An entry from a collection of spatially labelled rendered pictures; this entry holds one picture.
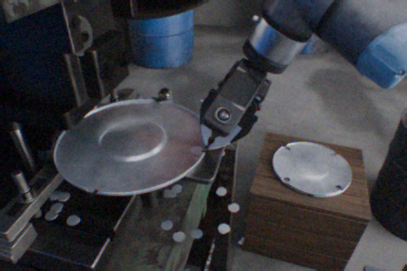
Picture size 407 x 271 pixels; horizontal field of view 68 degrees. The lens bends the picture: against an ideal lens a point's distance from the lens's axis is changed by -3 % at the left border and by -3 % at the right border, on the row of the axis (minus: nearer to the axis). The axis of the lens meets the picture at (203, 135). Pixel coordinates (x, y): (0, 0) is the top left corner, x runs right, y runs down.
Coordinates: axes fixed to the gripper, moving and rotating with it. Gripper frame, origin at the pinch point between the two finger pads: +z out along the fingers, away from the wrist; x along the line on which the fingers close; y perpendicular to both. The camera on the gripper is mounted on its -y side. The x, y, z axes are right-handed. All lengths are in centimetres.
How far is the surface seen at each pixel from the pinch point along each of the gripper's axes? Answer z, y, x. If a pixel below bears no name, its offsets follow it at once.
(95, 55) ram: -9.4, -6.3, 21.3
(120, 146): 6.9, -5.2, 13.5
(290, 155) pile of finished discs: 33, 57, -31
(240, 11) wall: 87, 324, 43
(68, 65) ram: -7.4, -9.3, 23.5
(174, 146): 3.6, -1.0, 5.0
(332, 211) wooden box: 27, 35, -47
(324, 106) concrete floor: 60, 167, -61
